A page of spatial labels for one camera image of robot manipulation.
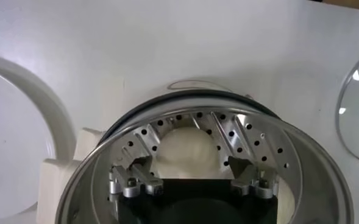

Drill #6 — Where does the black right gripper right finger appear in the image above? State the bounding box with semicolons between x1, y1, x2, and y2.
227;155;280;199

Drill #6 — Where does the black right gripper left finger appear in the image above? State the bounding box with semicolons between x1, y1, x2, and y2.
108;155;165;201

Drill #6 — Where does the white steamed baozi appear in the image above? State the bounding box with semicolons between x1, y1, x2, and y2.
276;178;296;224
153;126;233;180

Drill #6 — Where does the stainless steel steamer basket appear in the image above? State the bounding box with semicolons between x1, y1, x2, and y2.
54;99;355;224

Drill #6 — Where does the white electric cooking pot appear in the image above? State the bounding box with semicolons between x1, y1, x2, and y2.
35;79;282;224

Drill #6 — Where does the white round plate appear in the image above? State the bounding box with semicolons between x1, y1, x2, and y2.
0;53;78;222

